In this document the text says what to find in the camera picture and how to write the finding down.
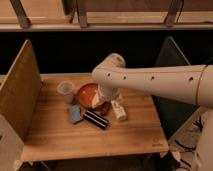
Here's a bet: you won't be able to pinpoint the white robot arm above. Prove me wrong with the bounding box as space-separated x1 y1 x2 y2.
92 53 213 171

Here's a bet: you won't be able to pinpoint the orange ceramic bowl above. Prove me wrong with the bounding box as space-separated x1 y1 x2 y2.
77 83 98 108

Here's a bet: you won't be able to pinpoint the black striped box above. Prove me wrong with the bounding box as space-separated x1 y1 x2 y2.
83 110 109 130

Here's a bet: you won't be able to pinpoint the blue sponge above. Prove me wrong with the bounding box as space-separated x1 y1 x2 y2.
69 105 83 124

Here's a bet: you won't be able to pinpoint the white rectangular block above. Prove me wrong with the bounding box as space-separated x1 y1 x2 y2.
111 100 127 121

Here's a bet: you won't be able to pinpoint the right dark side panel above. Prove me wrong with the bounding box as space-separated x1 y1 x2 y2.
151 36 205 140

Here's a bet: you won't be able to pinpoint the left wooden side panel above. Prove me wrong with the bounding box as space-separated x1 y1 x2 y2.
0 39 43 171

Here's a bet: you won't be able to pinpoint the black floor cables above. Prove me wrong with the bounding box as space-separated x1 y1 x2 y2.
173 116 205 171

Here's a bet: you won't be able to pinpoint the wooden shelf frame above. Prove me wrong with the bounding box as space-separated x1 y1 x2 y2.
0 0 213 32

